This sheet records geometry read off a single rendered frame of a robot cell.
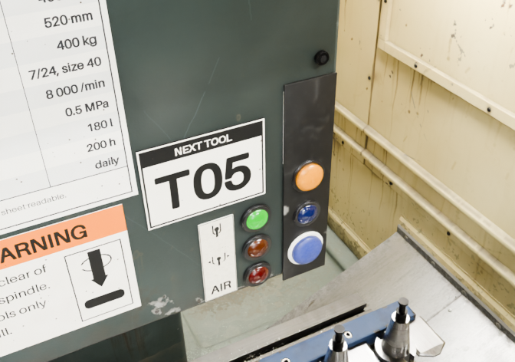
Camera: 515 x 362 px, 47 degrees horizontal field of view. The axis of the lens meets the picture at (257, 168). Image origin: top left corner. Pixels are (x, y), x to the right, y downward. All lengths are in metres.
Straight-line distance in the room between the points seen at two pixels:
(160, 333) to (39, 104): 1.23
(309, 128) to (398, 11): 1.07
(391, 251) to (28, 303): 1.36
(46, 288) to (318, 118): 0.24
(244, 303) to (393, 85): 0.81
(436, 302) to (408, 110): 0.49
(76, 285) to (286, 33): 0.24
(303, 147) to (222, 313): 1.43
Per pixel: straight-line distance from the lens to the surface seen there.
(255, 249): 0.51
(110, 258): 0.46
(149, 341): 1.58
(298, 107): 0.45
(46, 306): 0.48
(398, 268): 1.69
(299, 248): 0.53
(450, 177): 1.51
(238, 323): 1.84
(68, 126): 0.39
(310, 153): 0.48
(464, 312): 1.60
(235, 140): 0.44
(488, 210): 1.45
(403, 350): 0.97
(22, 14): 0.36
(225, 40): 0.40
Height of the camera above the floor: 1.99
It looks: 35 degrees down
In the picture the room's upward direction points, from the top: 1 degrees counter-clockwise
